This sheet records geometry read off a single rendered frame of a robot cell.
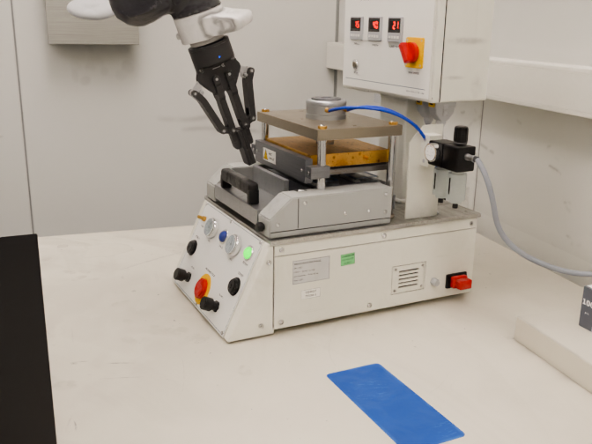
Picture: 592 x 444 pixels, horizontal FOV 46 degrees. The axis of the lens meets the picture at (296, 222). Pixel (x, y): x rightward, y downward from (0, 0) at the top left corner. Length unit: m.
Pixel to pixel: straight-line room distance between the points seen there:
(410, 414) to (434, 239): 0.44
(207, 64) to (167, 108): 1.48
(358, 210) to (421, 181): 0.15
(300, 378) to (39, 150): 1.79
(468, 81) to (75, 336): 0.85
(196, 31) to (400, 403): 0.69
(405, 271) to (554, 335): 0.30
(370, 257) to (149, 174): 1.57
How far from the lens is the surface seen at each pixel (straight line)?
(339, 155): 1.29
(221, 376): 1.13
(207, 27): 1.22
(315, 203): 1.22
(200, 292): 1.35
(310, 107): 1.36
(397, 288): 1.36
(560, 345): 1.22
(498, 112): 1.87
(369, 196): 1.27
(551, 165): 1.71
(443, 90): 1.33
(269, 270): 1.21
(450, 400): 1.10
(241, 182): 1.29
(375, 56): 1.46
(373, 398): 1.08
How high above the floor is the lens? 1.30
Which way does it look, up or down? 16 degrees down
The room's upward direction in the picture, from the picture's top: 1 degrees clockwise
